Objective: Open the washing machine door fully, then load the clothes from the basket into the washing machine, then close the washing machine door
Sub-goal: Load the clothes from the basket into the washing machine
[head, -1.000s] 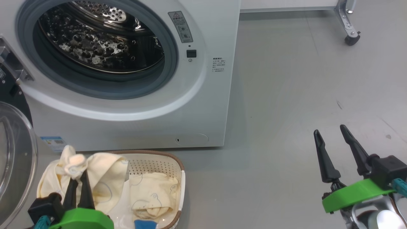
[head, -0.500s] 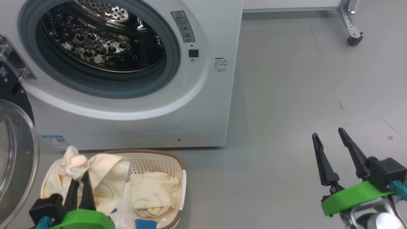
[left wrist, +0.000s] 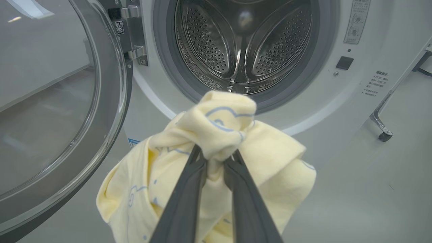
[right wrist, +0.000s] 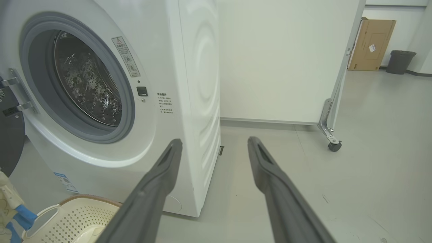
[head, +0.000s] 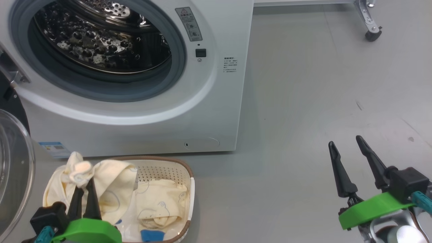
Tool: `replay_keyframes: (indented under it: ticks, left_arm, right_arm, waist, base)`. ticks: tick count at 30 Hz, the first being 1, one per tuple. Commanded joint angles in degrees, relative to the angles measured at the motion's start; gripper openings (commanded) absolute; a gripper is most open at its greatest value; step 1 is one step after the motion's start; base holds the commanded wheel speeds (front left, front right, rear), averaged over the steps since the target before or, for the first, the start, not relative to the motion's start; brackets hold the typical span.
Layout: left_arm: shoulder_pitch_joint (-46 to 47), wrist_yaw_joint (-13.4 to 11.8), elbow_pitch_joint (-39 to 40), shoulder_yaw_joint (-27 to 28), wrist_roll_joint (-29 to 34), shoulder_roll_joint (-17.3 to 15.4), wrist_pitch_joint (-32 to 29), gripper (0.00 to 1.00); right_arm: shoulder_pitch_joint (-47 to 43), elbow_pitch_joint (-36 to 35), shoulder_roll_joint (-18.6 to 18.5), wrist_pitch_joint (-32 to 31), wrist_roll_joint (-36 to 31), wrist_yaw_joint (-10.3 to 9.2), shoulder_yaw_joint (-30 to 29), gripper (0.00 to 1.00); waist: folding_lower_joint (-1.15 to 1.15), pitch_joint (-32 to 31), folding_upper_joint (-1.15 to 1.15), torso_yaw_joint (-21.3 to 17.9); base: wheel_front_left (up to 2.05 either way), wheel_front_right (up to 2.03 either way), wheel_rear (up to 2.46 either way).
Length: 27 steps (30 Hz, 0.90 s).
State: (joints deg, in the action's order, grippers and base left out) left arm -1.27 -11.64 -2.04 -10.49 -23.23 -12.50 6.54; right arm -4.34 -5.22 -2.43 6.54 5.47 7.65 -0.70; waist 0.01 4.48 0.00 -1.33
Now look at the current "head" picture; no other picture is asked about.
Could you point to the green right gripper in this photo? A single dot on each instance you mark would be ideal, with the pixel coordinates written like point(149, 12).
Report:
point(371, 207)

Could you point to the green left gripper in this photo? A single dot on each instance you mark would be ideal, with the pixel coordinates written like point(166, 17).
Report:
point(91, 233)

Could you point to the cream garment with blue cuffs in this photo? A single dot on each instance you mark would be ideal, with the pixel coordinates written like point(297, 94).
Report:
point(162, 202)
point(111, 182)

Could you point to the grey glass washing machine door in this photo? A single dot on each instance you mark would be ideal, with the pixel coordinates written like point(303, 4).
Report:
point(15, 162)

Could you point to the cream perforated laundry basket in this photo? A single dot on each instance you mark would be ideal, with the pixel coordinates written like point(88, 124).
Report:
point(165, 170)

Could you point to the white front-load washing machine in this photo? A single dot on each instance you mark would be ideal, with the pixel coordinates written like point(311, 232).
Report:
point(209, 111)

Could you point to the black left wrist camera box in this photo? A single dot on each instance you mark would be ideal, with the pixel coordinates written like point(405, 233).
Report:
point(47, 216)

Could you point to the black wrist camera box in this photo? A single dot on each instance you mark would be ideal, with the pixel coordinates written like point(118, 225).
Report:
point(47, 216)
point(410, 182)

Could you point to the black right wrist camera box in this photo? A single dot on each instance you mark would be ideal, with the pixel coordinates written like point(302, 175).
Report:
point(410, 182)

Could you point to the white frame with caster wheel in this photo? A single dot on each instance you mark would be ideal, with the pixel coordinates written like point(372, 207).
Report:
point(371, 25)

